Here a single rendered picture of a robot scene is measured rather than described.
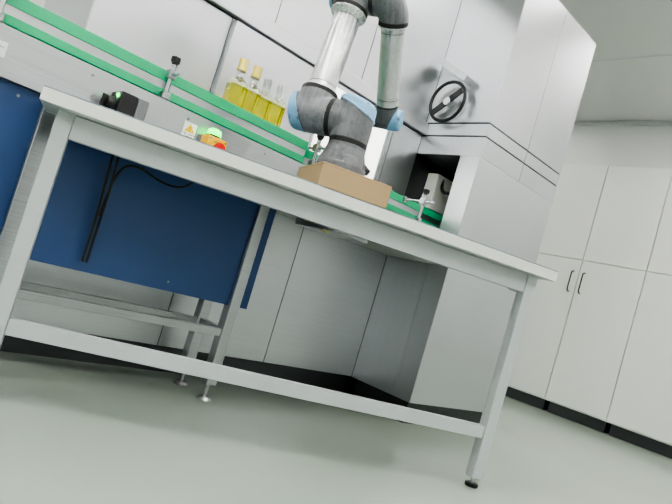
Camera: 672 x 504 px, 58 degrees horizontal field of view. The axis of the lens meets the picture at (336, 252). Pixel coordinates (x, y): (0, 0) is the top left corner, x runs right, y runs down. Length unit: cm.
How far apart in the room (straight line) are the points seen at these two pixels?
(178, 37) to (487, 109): 140
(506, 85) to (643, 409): 301
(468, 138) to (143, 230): 160
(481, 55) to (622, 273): 280
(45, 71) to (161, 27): 60
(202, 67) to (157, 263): 76
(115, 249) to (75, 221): 14
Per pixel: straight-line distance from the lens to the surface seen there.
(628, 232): 547
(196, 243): 201
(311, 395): 179
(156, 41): 226
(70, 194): 184
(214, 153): 161
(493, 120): 290
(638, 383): 523
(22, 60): 179
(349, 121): 179
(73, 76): 182
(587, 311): 544
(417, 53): 307
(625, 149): 626
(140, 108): 179
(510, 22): 309
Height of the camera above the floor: 50
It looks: 3 degrees up
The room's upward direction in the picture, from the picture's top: 17 degrees clockwise
